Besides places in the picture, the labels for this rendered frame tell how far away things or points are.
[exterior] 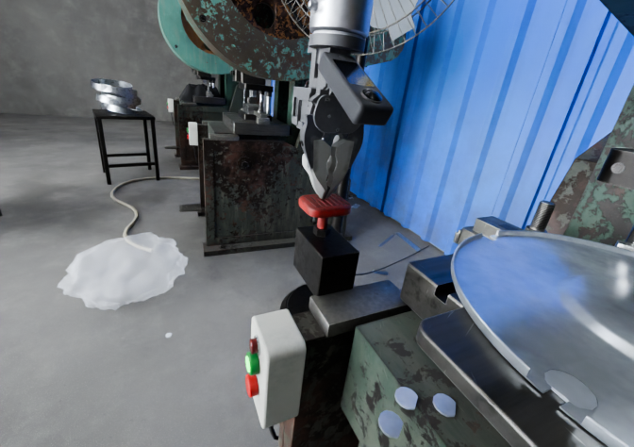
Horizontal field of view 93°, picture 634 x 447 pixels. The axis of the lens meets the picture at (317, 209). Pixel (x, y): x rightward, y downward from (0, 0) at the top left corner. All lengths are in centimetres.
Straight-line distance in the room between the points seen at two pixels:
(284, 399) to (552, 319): 31
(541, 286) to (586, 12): 157
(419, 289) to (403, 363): 10
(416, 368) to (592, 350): 18
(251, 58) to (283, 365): 120
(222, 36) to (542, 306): 130
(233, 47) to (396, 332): 121
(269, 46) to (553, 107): 127
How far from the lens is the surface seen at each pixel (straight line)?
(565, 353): 25
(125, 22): 669
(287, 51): 143
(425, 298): 43
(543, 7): 191
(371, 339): 39
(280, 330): 41
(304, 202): 43
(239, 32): 139
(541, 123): 177
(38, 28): 685
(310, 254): 44
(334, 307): 43
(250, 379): 46
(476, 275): 29
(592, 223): 66
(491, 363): 21
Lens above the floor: 91
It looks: 22 degrees down
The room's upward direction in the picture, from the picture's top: 7 degrees clockwise
